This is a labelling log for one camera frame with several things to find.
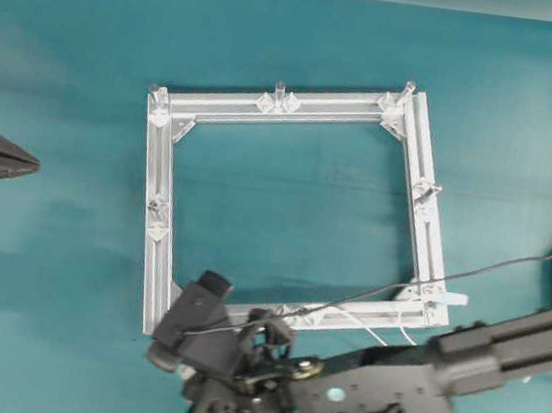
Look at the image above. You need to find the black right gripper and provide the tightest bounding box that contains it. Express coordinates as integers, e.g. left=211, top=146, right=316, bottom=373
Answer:
left=146, top=271, right=291, bottom=413

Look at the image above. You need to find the clear pin top middle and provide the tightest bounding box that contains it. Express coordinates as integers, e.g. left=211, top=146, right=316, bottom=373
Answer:
left=272, top=81, right=287, bottom=113

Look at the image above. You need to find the clear pin bottom right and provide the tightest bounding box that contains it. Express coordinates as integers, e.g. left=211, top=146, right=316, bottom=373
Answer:
left=419, top=284, right=444, bottom=309

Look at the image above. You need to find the square aluminium extrusion frame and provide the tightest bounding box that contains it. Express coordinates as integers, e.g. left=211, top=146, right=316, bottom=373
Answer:
left=142, top=89, right=467, bottom=336

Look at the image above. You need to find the clear pin top left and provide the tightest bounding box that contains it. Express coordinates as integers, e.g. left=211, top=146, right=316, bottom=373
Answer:
left=150, top=85, right=169, bottom=114

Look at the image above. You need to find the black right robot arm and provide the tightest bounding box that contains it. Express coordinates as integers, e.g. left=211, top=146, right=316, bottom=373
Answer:
left=147, top=272, right=552, bottom=413

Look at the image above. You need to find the clear pin top right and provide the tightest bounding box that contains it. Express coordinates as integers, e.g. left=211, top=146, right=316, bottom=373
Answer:
left=400, top=81, right=417, bottom=101

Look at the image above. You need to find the clear pin left middle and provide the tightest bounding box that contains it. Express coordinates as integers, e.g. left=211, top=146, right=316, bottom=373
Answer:
left=147, top=196, right=168, bottom=221

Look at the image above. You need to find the clear pin right middle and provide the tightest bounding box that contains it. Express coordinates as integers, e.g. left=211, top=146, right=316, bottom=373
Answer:
left=412, top=180, right=443, bottom=201

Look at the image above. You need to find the grey right camera cable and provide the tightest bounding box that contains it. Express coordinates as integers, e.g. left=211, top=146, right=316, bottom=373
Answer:
left=183, top=206, right=552, bottom=382

